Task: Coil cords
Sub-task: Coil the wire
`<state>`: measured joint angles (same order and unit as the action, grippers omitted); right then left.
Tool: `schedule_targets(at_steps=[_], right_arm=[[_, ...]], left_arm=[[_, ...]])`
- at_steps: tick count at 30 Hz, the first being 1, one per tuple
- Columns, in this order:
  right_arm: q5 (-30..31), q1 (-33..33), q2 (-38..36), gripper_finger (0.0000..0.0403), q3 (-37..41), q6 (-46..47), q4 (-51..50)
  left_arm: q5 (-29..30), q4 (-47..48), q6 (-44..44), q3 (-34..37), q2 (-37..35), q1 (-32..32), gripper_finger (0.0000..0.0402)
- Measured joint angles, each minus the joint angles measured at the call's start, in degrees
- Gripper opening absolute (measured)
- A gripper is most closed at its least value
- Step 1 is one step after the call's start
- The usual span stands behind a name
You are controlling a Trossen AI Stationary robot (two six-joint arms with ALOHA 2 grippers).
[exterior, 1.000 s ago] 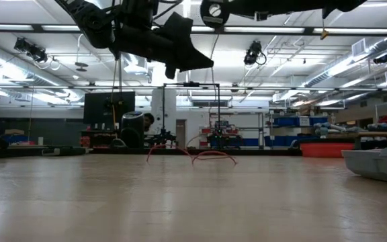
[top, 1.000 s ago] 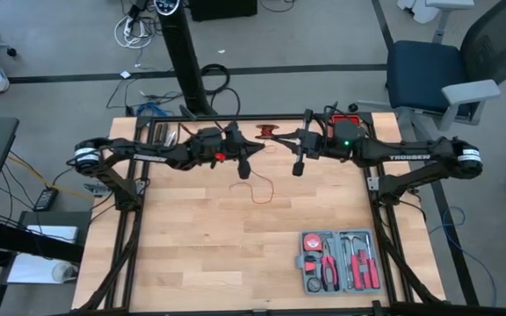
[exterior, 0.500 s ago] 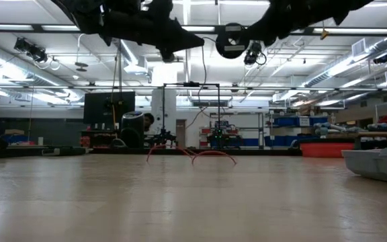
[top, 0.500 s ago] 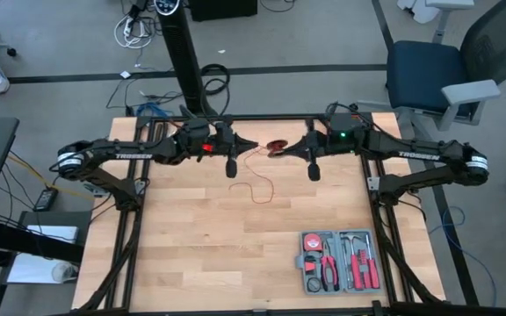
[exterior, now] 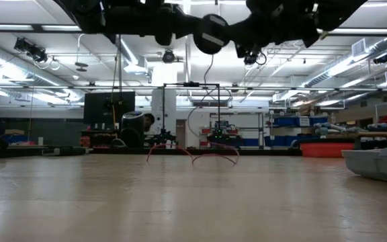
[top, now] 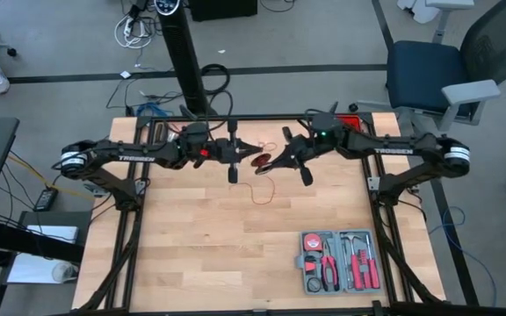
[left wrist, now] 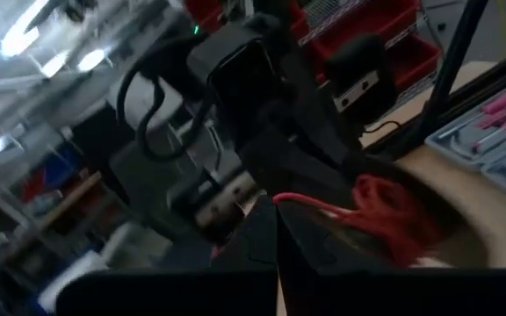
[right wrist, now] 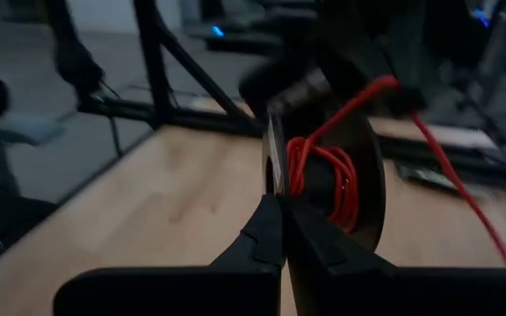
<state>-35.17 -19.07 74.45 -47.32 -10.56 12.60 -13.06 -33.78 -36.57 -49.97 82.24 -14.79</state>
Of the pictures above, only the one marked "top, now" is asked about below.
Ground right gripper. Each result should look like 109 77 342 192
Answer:
256 112 347 187

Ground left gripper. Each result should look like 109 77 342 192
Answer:
176 118 264 185

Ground black wire spool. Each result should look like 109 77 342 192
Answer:
250 152 274 176

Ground thin red wire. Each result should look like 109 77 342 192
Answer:
228 140 280 206

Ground red plastic bin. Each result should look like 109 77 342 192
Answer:
342 114 365 133

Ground red tape measure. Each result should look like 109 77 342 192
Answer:
303 233 323 252

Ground grey tool kit case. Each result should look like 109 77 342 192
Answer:
295 228 384 295

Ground black tower fan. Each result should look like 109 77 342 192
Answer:
154 0 219 118

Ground black floor box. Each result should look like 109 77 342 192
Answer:
189 0 259 23

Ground blue grey office chair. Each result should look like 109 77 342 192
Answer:
350 0 506 133

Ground white power strip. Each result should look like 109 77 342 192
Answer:
113 12 155 50

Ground white floor object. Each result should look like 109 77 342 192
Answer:
396 0 439 24

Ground black power adapter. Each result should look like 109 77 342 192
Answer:
33 187 60 212

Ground clear plastic cup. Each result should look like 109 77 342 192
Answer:
51 262 80 284

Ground black table frame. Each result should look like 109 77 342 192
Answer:
50 101 506 316

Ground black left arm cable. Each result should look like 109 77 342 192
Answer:
199 90 235 137

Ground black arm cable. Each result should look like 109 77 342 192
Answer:
199 90 235 137
299 108 324 128

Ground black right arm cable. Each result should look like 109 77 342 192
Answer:
299 108 324 128

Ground black wire stripper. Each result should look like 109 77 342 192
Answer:
154 122 170 142

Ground black coiled floor cable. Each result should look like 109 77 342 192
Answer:
199 63 231 97

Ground blue coiled floor cable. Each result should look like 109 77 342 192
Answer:
136 101 175 119

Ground red-handled pliers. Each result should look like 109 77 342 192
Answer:
321 239 341 292

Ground red-handled claw hammer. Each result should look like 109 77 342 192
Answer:
340 234 365 291

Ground red-handled screwdriver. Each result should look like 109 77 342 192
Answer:
365 233 380 290

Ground thin blue floor cable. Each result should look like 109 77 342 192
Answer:
428 205 499 307

